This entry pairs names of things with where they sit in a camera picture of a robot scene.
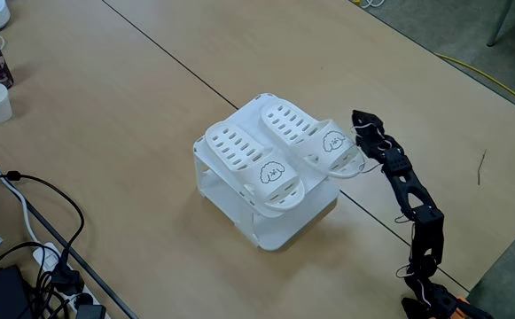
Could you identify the black plug-in adapter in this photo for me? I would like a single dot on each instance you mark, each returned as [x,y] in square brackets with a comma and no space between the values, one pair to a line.
[91,312]

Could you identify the white two-tier shoe rack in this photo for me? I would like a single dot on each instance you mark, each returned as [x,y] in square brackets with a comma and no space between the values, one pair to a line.
[283,221]

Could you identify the grey chair leg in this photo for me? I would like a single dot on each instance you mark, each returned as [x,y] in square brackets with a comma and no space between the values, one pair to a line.
[500,24]

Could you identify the black power brick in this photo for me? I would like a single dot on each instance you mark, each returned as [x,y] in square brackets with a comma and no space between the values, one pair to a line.
[6,292]

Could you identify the white slipper with dog print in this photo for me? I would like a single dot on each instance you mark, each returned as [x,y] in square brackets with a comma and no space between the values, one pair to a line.
[239,150]
[297,124]

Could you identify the white power strip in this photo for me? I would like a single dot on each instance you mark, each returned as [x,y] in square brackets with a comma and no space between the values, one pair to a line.
[44,257]

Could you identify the black power plug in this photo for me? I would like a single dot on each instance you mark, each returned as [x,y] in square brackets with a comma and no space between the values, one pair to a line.
[66,281]
[83,299]

